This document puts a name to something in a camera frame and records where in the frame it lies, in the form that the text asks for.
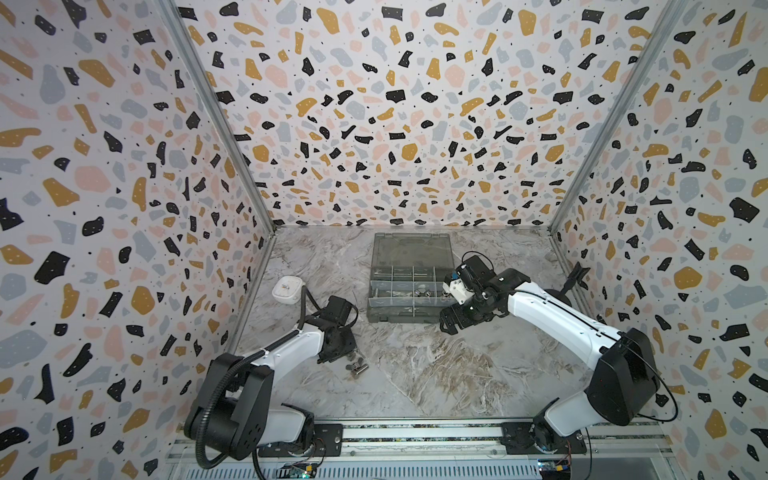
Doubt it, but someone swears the aluminium corner post left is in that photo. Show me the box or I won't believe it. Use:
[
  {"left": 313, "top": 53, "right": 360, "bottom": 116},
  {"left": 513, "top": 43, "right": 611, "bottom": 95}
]
[{"left": 156, "top": 0, "right": 276, "bottom": 237}]

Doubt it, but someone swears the aluminium corner post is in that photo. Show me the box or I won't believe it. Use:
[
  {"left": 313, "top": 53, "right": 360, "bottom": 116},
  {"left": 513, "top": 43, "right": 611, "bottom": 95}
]
[
  {"left": 156, "top": 0, "right": 276, "bottom": 237},
  {"left": 548, "top": 0, "right": 686, "bottom": 237}
]

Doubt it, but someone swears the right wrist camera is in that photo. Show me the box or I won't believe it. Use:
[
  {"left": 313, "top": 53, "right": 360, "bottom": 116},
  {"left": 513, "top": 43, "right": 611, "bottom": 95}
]
[{"left": 443, "top": 278, "right": 473, "bottom": 305}]

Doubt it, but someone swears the aluminium corner post right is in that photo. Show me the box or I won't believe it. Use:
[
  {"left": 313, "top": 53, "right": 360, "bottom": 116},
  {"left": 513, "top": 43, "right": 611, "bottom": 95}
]
[{"left": 548, "top": 0, "right": 686, "bottom": 237}]

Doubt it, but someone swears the white small square box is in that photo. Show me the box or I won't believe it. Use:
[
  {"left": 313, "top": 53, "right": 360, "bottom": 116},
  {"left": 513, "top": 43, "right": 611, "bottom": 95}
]
[{"left": 271, "top": 276, "right": 305, "bottom": 305}]

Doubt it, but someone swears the black corrugated cable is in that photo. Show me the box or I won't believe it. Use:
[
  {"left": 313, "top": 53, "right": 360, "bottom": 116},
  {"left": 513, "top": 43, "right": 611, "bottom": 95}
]
[{"left": 194, "top": 285, "right": 325, "bottom": 470}]

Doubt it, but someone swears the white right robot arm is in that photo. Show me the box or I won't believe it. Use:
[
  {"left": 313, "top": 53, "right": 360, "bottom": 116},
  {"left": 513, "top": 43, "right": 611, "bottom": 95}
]
[{"left": 440, "top": 255, "right": 661, "bottom": 452}]

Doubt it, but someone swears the clear plastic organizer box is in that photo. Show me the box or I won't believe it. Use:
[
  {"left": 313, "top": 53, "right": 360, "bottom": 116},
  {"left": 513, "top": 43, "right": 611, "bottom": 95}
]
[{"left": 367, "top": 233, "right": 455, "bottom": 324}]

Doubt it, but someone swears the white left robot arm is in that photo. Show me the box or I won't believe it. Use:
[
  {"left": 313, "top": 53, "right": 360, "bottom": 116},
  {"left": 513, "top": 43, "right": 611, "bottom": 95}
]
[{"left": 183, "top": 290, "right": 359, "bottom": 469}]

